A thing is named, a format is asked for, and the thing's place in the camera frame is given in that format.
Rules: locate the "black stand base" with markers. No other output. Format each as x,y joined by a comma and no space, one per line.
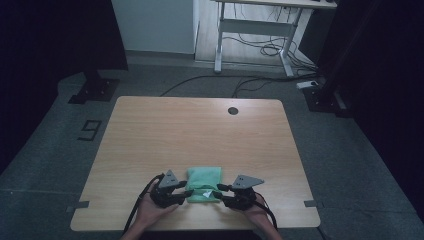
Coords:
95,90
325,100

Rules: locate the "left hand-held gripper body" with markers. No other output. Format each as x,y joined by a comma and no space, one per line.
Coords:
165,196

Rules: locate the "white desk frame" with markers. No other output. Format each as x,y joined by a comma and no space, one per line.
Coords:
256,26

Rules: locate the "white power strip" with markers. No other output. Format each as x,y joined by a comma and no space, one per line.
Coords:
306,84

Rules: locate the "green towel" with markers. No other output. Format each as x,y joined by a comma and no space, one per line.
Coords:
203,180

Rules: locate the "black curtain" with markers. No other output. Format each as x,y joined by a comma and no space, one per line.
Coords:
50,50
383,83

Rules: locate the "person's dark clothing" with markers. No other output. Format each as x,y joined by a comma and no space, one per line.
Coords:
200,235

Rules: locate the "person's left hand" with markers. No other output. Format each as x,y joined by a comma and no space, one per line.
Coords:
150,213

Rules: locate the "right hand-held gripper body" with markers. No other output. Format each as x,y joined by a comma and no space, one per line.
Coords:
243,196

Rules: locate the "person's right hand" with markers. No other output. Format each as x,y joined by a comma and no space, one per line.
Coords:
260,213

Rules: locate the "white cabinet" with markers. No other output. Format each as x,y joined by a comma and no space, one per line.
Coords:
153,25

